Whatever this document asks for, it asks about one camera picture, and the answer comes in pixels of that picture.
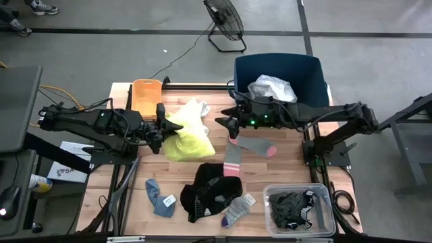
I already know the orange plastic basket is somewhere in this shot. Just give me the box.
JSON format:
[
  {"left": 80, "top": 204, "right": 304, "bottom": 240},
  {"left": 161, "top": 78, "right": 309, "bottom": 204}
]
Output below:
[{"left": 130, "top": 78, "right": 163, "bottom": 121}]

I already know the blue sock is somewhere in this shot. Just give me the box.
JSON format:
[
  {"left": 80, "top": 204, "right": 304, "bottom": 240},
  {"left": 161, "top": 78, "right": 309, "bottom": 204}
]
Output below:
[{"left": 144, "top": 178, "right": 176, "bottom": 219}]

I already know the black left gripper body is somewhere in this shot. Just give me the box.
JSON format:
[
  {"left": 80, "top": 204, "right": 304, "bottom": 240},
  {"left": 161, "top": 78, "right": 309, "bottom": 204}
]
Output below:
[{"left": 141, "top": 103, "right": 167, "bottom": 155}]

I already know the large white cloth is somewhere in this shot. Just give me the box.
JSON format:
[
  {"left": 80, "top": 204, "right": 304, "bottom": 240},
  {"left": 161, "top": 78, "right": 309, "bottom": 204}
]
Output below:
[{"left": 247, "top": 74, "right": 298, "bottom": 104}]

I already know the black computer mouse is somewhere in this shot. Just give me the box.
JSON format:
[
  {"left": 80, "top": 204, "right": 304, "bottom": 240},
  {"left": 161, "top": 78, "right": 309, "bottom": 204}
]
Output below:
[{"left": 0, "top": 186, "right": 21, "bottom": 222}]

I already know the navy white striped fabric bin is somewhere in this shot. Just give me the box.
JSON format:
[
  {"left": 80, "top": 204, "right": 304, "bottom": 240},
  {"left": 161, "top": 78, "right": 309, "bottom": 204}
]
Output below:
[{"left": 226, "top": 53, "right": 331, "bottom": 128}]

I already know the small white garment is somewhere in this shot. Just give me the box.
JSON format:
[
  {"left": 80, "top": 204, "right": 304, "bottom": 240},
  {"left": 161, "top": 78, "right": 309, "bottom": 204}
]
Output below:
[{"left": 198, "top": 101, "right": 211, "bottom": 136}]

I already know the person's shoe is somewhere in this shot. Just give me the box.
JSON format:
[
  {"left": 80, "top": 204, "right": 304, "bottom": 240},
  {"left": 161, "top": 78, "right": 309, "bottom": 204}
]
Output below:
[
  {"left": 9, "top": 18, "right": 32, "bottom": 37},
  {"left": 30, "top": 0, "right": 59, "bottom": 16}
]

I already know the silver metal bracket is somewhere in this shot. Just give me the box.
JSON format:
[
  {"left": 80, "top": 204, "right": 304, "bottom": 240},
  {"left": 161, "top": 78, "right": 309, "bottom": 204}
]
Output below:
[{"left": 107, "top": 236, "right": 146, "bottom": 243}]

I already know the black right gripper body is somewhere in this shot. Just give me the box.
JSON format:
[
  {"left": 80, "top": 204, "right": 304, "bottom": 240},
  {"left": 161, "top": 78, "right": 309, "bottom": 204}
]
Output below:
[{"left": 227, "top": 97, "right": 290, "bottom": 139}]

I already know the black diagonal beam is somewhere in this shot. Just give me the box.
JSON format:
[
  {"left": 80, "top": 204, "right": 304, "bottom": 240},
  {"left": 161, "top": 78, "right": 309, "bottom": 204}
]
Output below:
[{"left": 22, "top": 132, "right": 92, "bottom": 175}]

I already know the black coiled cable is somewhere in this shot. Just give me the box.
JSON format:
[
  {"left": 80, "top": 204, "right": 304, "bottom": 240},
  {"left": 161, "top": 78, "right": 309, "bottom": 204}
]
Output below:
[{"left": 332, "top": 190, "right": 360, "bottom": 225}]

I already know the grey sock pink toe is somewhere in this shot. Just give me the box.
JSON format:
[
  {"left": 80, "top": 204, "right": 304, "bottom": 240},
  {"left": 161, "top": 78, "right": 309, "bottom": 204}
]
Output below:
[{"left": 228, "top": 134, "right": 278, "bottom": 158}]

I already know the black metal stand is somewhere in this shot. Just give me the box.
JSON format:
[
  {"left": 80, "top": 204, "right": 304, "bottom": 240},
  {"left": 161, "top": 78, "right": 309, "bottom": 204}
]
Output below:
[{"left": 372, "top": 92, "right": 432, "bottom": 196}]

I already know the white yellow can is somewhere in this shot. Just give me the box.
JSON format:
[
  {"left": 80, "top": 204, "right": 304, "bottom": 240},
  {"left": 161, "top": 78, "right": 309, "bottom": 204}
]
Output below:
[{"left": 28, "top": 173, "right": 53, "bottom": 194}]

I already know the yellow shirt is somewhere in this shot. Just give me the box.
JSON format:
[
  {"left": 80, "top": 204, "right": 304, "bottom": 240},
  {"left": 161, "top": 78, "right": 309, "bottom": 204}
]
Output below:
[{"left": 161, "top": 99, "right": 216, "bottom": 163}]

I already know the black fan cable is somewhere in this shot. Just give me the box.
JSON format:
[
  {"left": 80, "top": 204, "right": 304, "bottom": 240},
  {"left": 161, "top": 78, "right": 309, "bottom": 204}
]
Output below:
[{"left": 148, "top": 22, "right": 216, "bottom": 80}]

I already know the grey sock purple toe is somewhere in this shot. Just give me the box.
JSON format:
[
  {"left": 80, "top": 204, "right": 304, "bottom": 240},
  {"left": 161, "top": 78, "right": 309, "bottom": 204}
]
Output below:
[{"left": 221, "top": 194, "right": 252, "bottom": 229}]

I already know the orange extension cord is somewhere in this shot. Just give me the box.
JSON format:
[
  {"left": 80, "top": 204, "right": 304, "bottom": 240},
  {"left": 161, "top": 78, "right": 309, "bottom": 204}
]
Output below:
[{"left": 29, "top": 84, "right": 85, "bottom": 129}]

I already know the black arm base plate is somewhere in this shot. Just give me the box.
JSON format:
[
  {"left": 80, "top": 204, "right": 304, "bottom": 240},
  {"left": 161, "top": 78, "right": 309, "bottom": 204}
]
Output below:
[
  {"left": 302, "top": 140, "right": 352, "bottom": 168},
  {"left": 82, "top": 144, "right": 139, "bottom": 166}
]

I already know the white printed paper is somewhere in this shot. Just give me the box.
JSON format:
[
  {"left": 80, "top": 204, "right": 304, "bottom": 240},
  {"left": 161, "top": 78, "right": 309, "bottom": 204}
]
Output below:
[{"left": 47, "top": 140, "right": 94, "bottom": 184}]

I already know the black patterned underwear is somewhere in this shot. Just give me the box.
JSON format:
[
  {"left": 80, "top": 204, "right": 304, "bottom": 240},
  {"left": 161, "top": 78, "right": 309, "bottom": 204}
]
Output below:
[{"left": 180, "top": 163, "right": 244, "bottom": 223}]

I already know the person's leg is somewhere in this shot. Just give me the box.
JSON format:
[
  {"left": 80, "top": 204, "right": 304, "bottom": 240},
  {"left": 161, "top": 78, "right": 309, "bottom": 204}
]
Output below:
[{"left": 0, "top": 5, "right": 20, "bottom": 25}]

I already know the dark olive underwear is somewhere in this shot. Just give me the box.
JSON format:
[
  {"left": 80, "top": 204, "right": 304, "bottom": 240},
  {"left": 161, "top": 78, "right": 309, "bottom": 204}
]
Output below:
[{"left": 269, "top": 190, "right": 318, "bottom": 230}]

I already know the dark grey monitor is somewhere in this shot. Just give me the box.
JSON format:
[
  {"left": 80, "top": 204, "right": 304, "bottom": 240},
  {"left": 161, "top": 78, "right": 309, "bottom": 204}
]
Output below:
[{"left": 0, "top": 65, "right": 43, "bottom": 155}]

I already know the clear plastic container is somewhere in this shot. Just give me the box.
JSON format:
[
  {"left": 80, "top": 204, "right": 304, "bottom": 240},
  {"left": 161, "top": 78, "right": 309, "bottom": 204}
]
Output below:
[{"left": 263, "top": 183, "right": 337, "bottom": 239}]

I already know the black floor fan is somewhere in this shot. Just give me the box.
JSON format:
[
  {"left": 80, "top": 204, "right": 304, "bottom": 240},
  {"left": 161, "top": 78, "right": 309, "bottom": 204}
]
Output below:
[{"left": 202, "top": 0, "right": 247, "bottom": 54}]

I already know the black side desk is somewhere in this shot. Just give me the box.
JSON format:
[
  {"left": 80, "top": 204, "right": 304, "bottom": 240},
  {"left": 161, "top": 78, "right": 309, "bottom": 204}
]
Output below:
[{"left": 0, "top": 149, "right": 37, "bottom": 237}]

